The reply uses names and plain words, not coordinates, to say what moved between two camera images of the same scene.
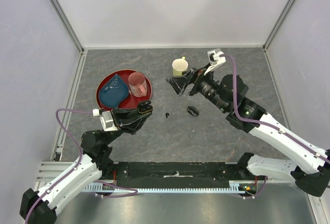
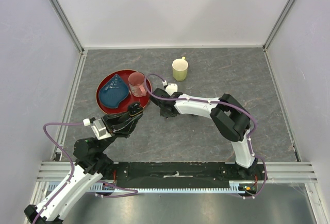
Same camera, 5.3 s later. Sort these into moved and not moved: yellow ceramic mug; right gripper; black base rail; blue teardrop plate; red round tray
Moved: right gripper
Not moved: blue teardrop plate; red round tray; black base rail; yellow ceramic mug
